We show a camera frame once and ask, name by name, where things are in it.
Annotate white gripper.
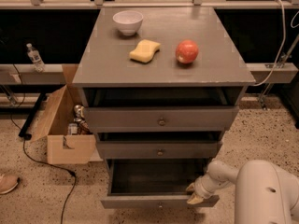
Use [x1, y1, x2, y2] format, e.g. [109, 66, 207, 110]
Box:
[186, 175, 218, 205]

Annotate clear plastic water bottle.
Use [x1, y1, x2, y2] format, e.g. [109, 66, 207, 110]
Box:
[26, 43, 45, 73]

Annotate red apple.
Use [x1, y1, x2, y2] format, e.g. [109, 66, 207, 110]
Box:
[176, 40, 199, 64]

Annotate grey middle drawer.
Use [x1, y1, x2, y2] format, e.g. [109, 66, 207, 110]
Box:
[96, 141, 222, 159]

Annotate cardboard box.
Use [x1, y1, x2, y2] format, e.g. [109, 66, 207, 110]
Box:
[32, 64, 102, 164]

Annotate grey bottom drawer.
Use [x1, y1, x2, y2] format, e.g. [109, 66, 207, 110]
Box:
[101, 159, 207, 209]

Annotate yellow sponge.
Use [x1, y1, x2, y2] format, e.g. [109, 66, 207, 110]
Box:
[129, 39, 161, 63]

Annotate grey drawer cabinet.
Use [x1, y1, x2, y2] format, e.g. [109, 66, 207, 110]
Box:
[72, 7, 256, 185]

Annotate white bowl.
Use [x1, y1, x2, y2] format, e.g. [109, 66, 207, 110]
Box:
[113, 10, 144, 36]

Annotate grey drawer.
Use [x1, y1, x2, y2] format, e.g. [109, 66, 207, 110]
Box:
[96, 141, 222, 159]
[101, 159, 207, 209]
[83, 106, 238, 133]

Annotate black floor cable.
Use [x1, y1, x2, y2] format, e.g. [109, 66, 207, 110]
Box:
[8, 63, 78, 224]

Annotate cans inside box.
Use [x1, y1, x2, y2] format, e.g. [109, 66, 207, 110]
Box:
[67, 105, 91, 135]

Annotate tan shoe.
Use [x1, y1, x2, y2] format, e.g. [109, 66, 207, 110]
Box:
[0, 174, 19, 195]

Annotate grey top drawer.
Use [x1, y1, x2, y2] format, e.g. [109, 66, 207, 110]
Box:
[83, 106, 238, 133]

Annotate black table leg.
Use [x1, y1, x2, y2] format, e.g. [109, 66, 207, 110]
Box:
[19, 92, 47, 140]

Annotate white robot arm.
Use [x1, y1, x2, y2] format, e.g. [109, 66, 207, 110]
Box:
[186, 160, 299, 224]

